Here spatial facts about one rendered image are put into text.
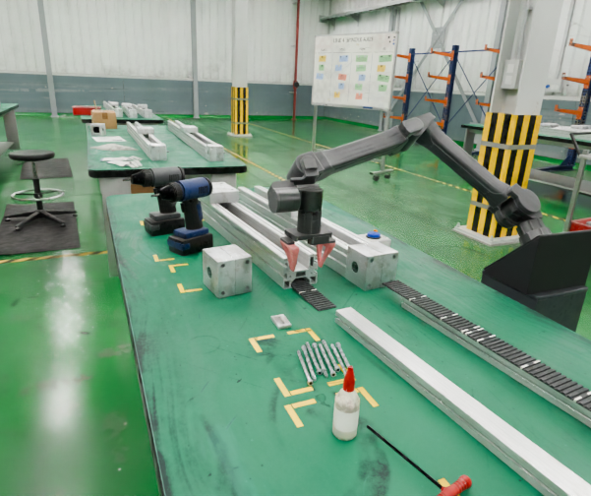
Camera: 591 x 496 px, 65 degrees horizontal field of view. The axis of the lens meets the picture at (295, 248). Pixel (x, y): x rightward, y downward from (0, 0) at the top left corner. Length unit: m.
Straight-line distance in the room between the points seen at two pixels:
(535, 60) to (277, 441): 4.00
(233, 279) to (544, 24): 3.73
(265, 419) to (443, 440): 0.27
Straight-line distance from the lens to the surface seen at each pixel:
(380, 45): 6.89
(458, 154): 1.43
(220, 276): 1.12
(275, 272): 1.22
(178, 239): 1.41
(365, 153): 1.24
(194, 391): 0.84
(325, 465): 0.72
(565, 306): 1.49
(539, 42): 4.44
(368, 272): 1.20
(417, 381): 0.88
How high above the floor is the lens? 1.28
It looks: 20 degrees down
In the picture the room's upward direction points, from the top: 3 degrees clockwise
